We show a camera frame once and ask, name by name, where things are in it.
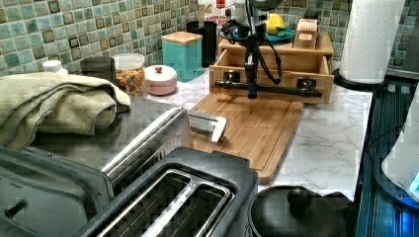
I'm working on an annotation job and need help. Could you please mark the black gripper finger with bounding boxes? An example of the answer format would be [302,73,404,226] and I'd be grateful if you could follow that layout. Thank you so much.
[247,79,257,100]

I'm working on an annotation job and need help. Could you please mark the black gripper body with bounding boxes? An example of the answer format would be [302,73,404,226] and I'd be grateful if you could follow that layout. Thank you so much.
[238,24,265,79]

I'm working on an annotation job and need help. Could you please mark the wooden drawer with black handle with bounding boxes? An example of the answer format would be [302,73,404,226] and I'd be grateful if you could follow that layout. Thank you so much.
[209,48,335,106]

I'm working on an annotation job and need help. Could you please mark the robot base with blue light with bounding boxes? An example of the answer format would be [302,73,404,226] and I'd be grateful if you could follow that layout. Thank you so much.
[376,83,418,211]

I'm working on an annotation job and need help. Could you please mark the toy yellow lemon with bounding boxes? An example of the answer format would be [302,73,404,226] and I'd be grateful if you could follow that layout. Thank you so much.
[266,14,286,35]

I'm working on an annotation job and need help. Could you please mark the blue plate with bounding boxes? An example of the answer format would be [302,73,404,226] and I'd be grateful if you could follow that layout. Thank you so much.
[267,29,294,43]

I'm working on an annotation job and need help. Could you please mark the cereal box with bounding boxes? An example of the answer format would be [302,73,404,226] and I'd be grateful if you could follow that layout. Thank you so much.
[198,0,234,29]

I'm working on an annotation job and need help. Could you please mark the black utensil holder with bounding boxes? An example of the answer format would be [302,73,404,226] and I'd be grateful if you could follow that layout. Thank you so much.
[186,21,217,67]

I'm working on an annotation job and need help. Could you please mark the bamboo cutting board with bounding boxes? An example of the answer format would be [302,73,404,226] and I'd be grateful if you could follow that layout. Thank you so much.
[193,94,303,185]

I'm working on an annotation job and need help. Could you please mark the tea bag box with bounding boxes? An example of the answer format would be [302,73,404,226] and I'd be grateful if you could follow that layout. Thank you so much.
[293,19,318,49]

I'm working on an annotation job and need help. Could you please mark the wooden utensil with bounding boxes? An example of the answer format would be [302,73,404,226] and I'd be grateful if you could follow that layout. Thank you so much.
[198,0,206,29]

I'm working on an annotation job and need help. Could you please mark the teal canister with wooden lid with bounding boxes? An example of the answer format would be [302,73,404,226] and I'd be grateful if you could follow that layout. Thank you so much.
[161,32,204,83]

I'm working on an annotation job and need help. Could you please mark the pink lidded bowl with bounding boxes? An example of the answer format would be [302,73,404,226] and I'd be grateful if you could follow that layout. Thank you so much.
[144,65,177,96]

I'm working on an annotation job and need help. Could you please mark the paper towel roll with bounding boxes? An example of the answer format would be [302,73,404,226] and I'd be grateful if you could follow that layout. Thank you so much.
[334,0,405,91]

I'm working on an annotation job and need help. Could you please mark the clear jar of cereal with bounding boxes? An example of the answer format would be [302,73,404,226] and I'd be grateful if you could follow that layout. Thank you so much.
[114,53,146,97]

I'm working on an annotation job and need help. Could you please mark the black two-slot toaster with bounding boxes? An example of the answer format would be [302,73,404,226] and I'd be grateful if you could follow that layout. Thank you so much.
[72,147,258,237]

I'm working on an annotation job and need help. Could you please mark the black pot lid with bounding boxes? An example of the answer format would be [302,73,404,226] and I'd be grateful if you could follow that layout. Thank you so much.
[245,186,356,237]

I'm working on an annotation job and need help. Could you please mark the dark grey cup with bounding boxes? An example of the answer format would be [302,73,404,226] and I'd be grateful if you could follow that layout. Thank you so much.
[80,56,117,84]

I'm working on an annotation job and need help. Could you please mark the white cap bottle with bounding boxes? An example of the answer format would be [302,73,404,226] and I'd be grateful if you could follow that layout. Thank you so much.
[42,60,68,75]

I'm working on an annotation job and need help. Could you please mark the beige folded towel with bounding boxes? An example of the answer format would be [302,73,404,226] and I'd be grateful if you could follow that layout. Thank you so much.
[1,72,130,149]

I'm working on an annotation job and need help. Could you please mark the stainless steel toaster oven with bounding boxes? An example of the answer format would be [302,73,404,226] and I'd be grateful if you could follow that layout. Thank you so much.
[0,99,226,237]

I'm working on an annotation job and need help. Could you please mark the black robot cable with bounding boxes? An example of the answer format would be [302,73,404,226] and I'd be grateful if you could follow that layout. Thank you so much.
[219,19,285,86]

